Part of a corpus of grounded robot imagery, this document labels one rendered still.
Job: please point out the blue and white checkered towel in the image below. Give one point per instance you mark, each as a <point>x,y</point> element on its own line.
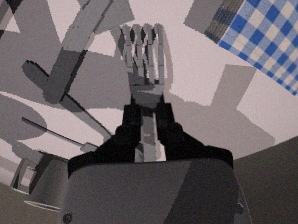
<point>264,33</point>

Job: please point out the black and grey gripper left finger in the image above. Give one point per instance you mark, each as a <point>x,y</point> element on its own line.
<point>118,147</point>

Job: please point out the silver fork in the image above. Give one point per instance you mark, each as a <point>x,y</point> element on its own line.
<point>146,95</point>

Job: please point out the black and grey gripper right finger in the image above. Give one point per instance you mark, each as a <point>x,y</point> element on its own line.
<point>182,145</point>

